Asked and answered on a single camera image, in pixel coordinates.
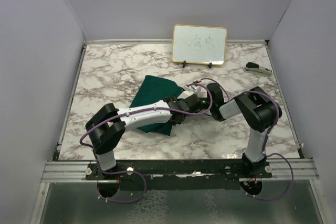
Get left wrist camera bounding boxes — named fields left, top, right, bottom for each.
left=180, top=90, right=195, bottom=99

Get green surgical cloth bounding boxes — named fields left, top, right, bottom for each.
left=130, top=75, right=184, bottom=136

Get white board with frame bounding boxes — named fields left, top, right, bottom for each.
left=171, top=24, right=227, bottom=67

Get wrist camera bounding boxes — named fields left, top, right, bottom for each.
left=190, top=80, right=204, bottom=97
left=180, top=90, right=195, bottom=99

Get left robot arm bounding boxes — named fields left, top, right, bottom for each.
left=85, top=94, right=207, bottom=179

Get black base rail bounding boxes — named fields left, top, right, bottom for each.
left=86, top=159, right=272, bottom=191

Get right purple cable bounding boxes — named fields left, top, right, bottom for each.
left=198, top=78, right=294, bottom=200

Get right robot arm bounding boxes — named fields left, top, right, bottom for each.
left=206, top=82, right=282, bottom=177

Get black grey stapler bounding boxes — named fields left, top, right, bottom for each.
left=243, top=62, right=272, bottom=77

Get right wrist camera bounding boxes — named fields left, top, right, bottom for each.
left=190, top=80, right=204, bottom=97

